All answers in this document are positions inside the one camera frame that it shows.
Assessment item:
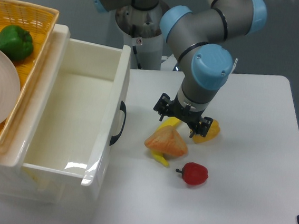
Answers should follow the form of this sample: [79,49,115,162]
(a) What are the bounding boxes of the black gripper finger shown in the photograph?
[189,116,214,138]
[153,93,172,122]

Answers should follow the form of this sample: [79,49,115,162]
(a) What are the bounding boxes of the green bell pepper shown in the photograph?
[0,25,34,62]

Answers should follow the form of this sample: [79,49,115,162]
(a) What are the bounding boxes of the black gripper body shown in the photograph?
[169,97,202,127]

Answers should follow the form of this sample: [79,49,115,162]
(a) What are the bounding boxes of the yellow banana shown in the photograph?
[148,118,181,167]

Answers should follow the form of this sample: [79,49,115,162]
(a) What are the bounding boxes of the yellow woven basket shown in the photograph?
[0,0,59,144]

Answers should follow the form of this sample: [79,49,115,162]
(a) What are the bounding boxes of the black drawer handle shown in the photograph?
[109,100,127,146]

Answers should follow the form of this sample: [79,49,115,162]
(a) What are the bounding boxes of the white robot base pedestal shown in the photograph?
[115,1,169,70]

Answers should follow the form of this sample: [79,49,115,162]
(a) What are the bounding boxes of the red bell pepper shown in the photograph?
[175,162,209,186]

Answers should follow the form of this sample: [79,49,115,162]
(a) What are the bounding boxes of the white plastic drawer box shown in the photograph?
[0,24,131,208]

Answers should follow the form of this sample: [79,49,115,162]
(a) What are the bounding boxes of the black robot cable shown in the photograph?
[128,24,147,70]

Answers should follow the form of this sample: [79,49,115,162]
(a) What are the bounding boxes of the yellow bell pepper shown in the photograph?
[192,119,220,144]

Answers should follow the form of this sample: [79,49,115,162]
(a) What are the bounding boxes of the orange triangle bread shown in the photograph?
[144,125,188,157]

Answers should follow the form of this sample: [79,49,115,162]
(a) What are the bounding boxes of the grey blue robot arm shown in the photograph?
[93,0,267,137]

